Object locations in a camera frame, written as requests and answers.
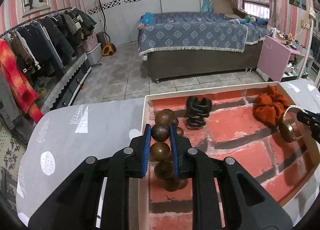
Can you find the standing mirror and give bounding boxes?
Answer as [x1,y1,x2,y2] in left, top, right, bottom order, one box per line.
[298,6,319,85]

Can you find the grey quilted coat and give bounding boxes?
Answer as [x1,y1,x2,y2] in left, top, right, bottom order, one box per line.
[0,72,22,130]

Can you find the bed with blue cover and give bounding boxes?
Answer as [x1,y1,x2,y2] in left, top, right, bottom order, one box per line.
[138,12,271,82]

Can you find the orange fabric scrunchie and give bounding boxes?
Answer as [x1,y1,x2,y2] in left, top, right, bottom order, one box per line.
[253,85,289,127]

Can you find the plastic storage boxes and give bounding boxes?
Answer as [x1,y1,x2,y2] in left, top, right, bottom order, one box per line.
[82,33,102,65]

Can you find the orange red coat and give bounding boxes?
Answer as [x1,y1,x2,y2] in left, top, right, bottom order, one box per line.
[1,39,43,123]

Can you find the metal clothes rack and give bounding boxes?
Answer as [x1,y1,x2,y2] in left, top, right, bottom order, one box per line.
[0,6,93,116]

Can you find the grey polar bear tablecloth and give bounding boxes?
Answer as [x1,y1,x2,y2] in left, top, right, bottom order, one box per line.
[15,78,320,228]

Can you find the brown wooden bead bracelet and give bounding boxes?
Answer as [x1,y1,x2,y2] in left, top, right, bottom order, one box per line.
[149,108,189,192]

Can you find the pink side table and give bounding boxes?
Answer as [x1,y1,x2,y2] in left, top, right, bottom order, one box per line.
[257,36,308,82]

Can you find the garment steamer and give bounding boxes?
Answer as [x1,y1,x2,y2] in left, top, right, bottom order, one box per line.
[97,0,117,56]

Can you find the brick-pattern jewelry tray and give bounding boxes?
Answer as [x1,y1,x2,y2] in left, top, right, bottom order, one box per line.
[138,83,319,229]

